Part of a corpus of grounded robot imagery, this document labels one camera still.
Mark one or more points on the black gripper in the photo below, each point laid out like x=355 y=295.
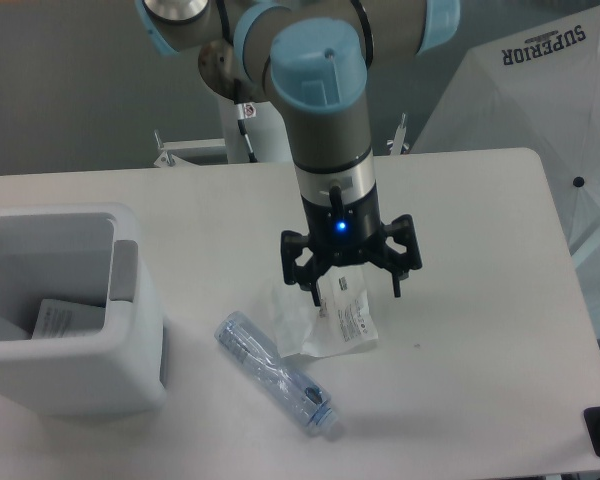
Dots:
x=349 y=234

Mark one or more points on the white plastic wrapper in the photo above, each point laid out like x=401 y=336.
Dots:
x=339 y=325

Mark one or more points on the clear plastic water bottle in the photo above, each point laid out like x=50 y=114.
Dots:
x=301 y=398

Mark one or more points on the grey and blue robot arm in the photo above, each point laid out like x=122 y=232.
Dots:
x=312 y=63

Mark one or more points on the white plastic trash can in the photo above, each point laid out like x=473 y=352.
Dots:
x=88 y=254

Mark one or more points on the white paper in trash can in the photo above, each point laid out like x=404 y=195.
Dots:
x=62 y=319

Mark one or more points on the white umbrella with Superior text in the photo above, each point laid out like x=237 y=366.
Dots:
x=537 y=89

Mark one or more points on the white clamp bracket with bolt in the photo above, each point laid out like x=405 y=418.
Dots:
x=398 y=144

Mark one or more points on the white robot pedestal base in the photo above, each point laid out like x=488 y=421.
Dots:
x=252 y=132

